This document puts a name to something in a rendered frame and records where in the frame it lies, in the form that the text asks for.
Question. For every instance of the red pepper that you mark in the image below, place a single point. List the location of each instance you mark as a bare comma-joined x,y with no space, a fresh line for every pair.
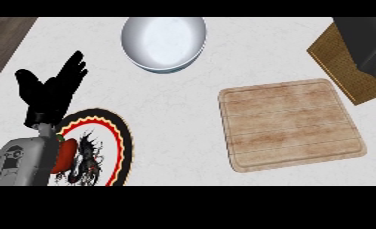
67,158

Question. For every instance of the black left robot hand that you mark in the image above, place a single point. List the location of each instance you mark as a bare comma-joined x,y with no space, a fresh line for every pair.
52,90

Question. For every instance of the black-rimmed patterned plate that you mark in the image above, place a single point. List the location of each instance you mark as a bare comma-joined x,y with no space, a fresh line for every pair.
105,146

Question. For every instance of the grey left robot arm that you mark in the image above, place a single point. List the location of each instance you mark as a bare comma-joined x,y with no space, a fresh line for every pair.
27,160

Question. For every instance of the wooden cutting board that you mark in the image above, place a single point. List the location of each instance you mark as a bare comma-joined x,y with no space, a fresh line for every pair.
290,123

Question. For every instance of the white bowl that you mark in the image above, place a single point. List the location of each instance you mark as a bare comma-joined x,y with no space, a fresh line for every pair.
164,42

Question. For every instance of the brown wicker basket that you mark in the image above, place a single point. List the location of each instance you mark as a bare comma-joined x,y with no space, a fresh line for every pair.
343,70

